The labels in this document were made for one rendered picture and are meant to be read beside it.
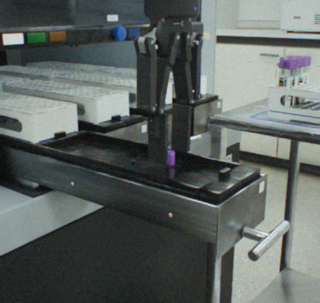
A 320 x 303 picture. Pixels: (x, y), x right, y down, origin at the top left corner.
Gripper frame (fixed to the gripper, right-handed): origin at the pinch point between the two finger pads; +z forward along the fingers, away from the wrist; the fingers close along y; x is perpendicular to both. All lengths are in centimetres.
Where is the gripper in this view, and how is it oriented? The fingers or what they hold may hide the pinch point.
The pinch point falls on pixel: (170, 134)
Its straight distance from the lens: 65.4
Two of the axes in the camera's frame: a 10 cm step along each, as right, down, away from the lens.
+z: -0.1, 9.6, 2.9
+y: -6.0, 2.3, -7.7
